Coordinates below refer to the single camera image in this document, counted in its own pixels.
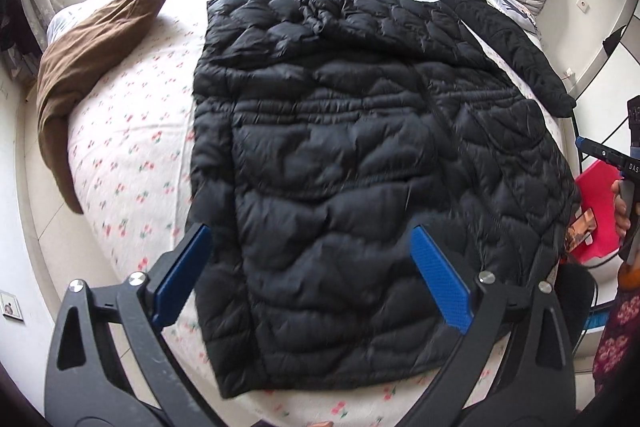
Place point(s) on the dark hanging clothes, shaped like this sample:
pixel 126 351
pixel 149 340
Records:
pixel 12 17

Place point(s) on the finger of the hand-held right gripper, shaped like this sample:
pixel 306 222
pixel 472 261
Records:
pixel 602 154

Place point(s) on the black fleece garment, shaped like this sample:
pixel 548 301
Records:
pixel 500 32

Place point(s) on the brown garment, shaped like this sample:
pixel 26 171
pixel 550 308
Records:
pixel 75 72

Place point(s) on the bed with cherry print sheet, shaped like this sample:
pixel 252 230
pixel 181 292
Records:
pixel 130 117

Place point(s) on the white printed pillow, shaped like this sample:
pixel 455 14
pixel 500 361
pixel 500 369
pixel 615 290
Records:
pixel 505 4

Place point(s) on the person's right forearm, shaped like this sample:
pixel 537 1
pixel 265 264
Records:
pixel 617 337

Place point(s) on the black puffer jacket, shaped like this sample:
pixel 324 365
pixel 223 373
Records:
pixel 350 157

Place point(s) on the shiny copper object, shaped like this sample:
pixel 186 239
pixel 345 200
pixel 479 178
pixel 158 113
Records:
pixel 582 227

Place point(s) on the red plastic stool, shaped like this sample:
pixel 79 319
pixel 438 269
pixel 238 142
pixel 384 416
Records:
pixel 597 202

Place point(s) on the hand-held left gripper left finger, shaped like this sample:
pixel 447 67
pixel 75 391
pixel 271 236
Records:
pixel 182 277

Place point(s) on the white wall socket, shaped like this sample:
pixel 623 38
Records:
pixel 569 73
pixel 582 2
pixel 10 304

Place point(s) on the person's right hand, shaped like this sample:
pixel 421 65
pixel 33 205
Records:
pixel 620 217

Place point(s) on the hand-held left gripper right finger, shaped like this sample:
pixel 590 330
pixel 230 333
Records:
pixel 440 279

